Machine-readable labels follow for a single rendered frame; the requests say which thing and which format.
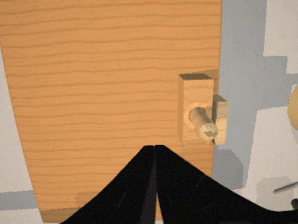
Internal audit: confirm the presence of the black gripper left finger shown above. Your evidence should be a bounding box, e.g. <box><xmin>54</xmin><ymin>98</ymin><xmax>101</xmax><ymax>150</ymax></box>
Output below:
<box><xmin>60</xmin><ymin>145</ymin><xmax>157</xmax><ymax>224</ymax></box>

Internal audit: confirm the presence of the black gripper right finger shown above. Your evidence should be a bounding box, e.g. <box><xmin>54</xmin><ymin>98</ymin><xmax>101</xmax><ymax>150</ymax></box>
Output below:
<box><xmin>154</xmin><ymin>145</ymin><xmax>298</xmax><ymax>224</ymax></box>

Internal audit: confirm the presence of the light wooden board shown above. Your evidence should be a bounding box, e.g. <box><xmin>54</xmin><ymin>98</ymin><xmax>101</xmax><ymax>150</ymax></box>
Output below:
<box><xmin>0</xmin><ymin>0</ymin><xmax>222</xmax><ymax>223</ymax></box>

